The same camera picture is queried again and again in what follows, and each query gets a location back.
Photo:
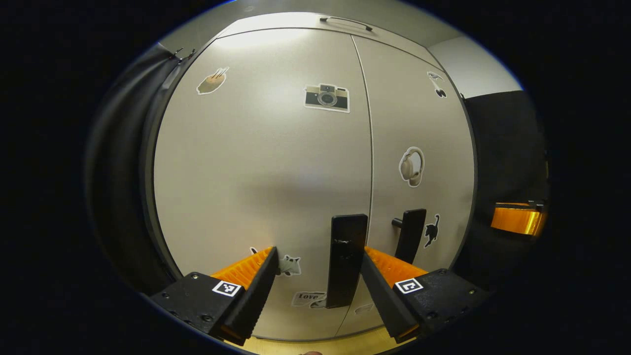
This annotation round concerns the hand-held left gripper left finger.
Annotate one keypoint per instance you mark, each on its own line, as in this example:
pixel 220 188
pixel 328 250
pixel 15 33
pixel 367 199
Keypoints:
pixel 256 296

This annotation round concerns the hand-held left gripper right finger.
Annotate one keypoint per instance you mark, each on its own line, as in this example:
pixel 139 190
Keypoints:
pixel 382 296

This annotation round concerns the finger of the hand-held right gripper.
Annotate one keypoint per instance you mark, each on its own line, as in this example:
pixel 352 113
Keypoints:
pixel 517 221

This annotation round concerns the grey door with camera sticker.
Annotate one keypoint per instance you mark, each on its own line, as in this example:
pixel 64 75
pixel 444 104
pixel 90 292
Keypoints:
pixel 246 172

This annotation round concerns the grey door with headphones sticker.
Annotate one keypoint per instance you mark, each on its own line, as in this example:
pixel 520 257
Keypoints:
pixel 419 118

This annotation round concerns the grey shoe cabinet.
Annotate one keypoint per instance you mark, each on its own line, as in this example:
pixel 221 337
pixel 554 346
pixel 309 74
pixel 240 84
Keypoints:
pixel 148 172

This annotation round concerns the cream cabinet drawer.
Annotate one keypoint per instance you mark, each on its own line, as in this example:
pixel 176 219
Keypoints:
pixel 276 22

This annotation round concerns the black backdrop cloth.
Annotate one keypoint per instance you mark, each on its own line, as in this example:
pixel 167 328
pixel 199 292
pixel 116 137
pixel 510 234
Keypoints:
pixel 508 148
pixel 113 162

